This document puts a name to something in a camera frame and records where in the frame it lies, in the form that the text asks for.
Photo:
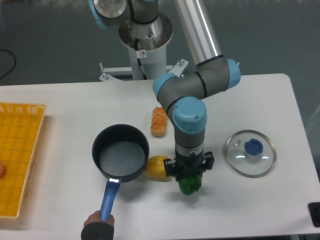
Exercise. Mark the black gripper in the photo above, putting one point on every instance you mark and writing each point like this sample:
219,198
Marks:
188,166

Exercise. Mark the green bell pepper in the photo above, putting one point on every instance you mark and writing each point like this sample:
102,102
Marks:
190,183

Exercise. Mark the dark saucepan with blue handle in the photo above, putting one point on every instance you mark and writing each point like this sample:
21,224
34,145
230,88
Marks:
120,152

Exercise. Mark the dark knit sleeve forearm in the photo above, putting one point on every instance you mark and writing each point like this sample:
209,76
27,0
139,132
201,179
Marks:
97,231

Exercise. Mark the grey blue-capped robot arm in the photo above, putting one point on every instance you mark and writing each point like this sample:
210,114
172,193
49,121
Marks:
180,96

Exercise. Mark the person's hand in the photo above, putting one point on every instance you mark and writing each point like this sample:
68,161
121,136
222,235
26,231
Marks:
95,217

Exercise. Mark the yellow bell pepper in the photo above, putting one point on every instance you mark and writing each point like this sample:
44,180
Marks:
155,169

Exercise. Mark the orange bread loaf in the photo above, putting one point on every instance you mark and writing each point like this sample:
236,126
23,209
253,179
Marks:
159,119

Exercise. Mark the glass lid with blue knob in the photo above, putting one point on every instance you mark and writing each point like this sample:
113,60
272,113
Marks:
250,153

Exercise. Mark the black device at table edge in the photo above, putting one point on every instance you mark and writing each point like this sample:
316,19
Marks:
314,210

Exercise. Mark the yellow woven basket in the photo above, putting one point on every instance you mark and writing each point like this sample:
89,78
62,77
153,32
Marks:
20,126

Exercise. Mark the orange item in basket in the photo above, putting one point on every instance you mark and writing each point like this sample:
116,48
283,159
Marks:
2,169

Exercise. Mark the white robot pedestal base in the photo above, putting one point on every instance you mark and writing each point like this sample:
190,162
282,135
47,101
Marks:
147,39

